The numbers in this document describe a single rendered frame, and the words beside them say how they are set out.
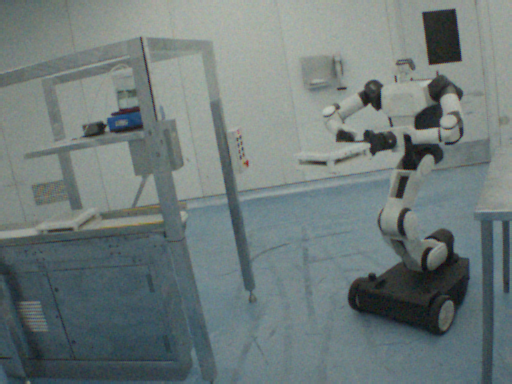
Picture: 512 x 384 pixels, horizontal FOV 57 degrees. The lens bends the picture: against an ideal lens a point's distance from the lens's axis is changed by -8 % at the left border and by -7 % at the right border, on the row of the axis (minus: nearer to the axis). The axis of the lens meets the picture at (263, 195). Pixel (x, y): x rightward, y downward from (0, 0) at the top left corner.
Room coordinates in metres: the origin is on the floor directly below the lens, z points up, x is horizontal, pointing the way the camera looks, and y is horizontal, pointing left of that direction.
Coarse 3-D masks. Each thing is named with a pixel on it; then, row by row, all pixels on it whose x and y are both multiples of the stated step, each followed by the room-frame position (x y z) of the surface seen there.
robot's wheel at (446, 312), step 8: (440, 296) 2.21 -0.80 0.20; (448, 296) 2.21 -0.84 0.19; (432, 304) 2.18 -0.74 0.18; (440, 304) 2.15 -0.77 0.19; (448, 304) 2.23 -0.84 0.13; (432, 312) 2.15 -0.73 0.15; (440, 312) 2.15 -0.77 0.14; (448, 312) 2.22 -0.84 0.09; (432, 320) 2.13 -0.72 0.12; (440, 320) 2.17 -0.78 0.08; (448, 320) 2.21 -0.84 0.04; (432, 328) 2.14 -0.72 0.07; (440, 328) 2.14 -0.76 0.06; (448, 328) 2.19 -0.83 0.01
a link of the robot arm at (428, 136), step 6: (456, 126) 2.16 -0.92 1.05; (420, 132) 2.24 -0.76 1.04; (426, 132) 2.22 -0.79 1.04; (432, 132) 2.20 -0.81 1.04; (438, 132) 2.19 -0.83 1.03; (444, 132) 2.17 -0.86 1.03; (450, 132) 2.16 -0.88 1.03; (456, 132) 2.17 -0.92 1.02; (420, 138) 2.23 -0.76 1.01; (426, 138) 2.21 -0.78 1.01; (432, 138) 2.20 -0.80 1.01; (438, 138) 2.18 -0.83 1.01; (444, 138) 2.17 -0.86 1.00; (450, 138) 2.17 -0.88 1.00; (456, 138) 2.19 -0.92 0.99; (450, 144) 2.21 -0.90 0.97
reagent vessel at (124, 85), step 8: (120, 72) 2.19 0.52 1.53; (128, 72) 2.19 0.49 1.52; (112, 80) 2.24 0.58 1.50; (120, 80) 2.20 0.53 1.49; (128, 80) 2.19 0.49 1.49; (120, 88) 2.20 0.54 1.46; (128, 88) 2.19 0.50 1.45; (120, 96) 2.20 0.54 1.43; (128, 96) 2.19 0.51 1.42; (136, 96) 2.20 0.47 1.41; (120, 104) 2.21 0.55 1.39; (128, 104) 2.19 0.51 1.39; (136, 104) 2.20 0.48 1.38
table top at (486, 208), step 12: (492, 156) 2.27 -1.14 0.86; (504, 156) 2.24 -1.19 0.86; (492, 168) 2.06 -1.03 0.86; (504, 168) 2.03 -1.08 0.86; (492, 180) 1.88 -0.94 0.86; (504, 180) 1.85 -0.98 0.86; (492, 192) 1.73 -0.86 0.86; (504, 192) 1.70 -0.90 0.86; (480, 204) 1.62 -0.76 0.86; (492, 204) 1.60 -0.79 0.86; (504, 204) 1.57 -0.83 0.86; (480, 216) 1.55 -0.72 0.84; (492, 216) 1.53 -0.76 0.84; (504, 216) 1.51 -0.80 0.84
